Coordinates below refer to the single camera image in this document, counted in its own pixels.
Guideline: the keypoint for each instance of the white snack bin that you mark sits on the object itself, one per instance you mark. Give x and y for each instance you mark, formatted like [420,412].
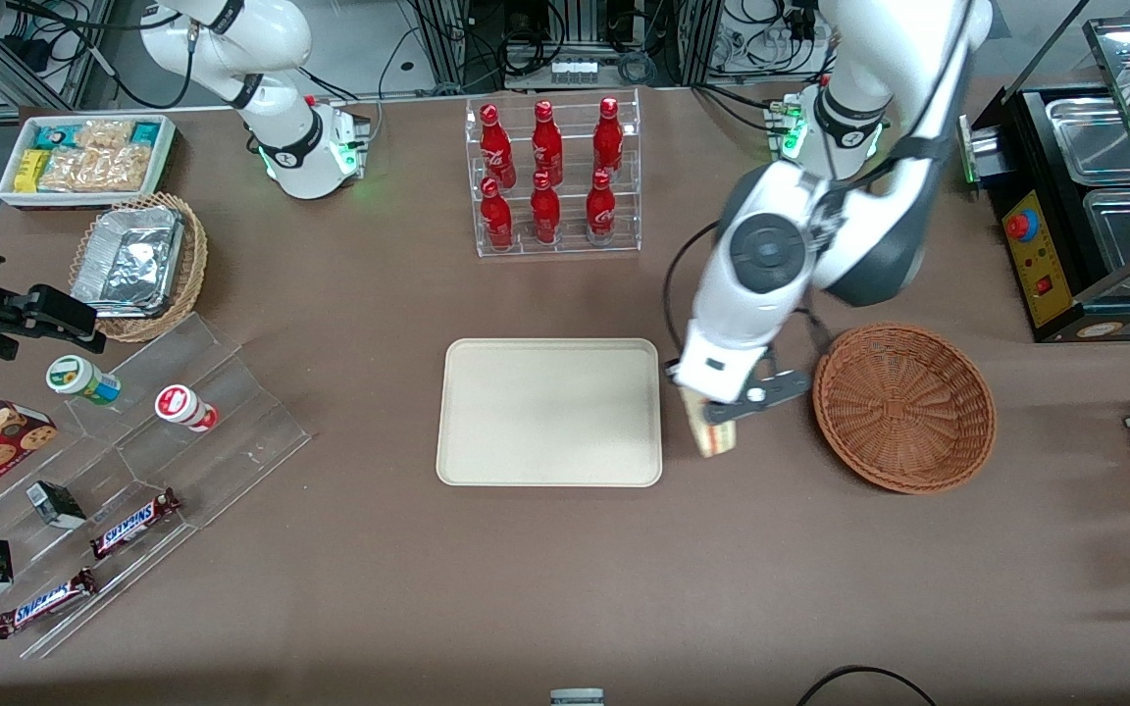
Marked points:
[84,200]

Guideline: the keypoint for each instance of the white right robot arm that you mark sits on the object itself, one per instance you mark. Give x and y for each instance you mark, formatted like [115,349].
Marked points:
[271,39]

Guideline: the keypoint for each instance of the grey device edge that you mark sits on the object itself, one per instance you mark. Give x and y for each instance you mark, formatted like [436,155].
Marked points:
[577,697]

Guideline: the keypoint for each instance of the light wicker basket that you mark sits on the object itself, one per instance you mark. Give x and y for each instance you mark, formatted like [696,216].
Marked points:
[194,260]

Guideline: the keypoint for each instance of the empty-weave brown wicker basket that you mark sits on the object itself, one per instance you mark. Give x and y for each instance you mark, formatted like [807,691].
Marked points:
[903,412]

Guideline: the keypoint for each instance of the triangular sandwich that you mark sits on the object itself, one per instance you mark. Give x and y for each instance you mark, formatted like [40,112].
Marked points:
[717,441]

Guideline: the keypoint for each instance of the black food warmer machine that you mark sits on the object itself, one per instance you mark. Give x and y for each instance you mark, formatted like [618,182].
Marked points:
[1046,284]

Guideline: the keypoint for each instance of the small clear cracker bag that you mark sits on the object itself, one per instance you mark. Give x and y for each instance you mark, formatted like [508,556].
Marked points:
[104,133]

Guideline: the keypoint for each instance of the green-lid yogurt cup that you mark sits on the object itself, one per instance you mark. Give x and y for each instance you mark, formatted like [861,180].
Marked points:
[79,378]

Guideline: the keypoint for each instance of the white power strip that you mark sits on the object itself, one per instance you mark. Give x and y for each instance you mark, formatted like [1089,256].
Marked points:
[573,71]

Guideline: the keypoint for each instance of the clear acrylic bottle rack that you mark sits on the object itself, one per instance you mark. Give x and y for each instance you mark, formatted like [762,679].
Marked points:
[565,250]

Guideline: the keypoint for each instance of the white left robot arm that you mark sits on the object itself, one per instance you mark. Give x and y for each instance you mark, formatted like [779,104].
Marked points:
[771,255]

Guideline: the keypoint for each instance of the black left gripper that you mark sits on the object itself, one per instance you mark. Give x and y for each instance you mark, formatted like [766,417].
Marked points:
[671,363]

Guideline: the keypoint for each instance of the red-lid yogurt cup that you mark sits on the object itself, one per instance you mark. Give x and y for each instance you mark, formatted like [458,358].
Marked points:
[182,405]

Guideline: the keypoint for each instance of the clear acrylic stepped display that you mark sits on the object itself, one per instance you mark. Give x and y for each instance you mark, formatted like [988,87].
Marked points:
[231,431]

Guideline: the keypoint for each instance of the large clear cracker bag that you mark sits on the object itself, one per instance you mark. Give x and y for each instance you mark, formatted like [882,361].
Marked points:
[99,169]

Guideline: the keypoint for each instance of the red cola bottle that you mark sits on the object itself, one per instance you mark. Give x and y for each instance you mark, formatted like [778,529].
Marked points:
[495,221]
[608,137]
[545,214]
[495,147]
[546,142]
[601,211]

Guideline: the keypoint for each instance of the cream plastic tray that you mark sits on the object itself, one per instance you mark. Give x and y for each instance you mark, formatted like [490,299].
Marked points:
[545,412]

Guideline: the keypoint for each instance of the snickers bar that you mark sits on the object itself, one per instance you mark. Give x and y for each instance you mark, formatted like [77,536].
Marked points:
[45,602]
[133,523]

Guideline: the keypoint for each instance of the yellow snack packet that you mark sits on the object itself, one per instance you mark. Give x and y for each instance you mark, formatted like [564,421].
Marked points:
[30,172]

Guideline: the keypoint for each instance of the teal snack packet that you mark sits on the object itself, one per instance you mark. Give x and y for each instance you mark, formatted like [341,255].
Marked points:
[55,136]
[146,132]

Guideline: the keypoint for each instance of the aluminium foil tray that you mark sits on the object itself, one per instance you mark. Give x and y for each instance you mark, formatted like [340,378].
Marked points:
[128,260]

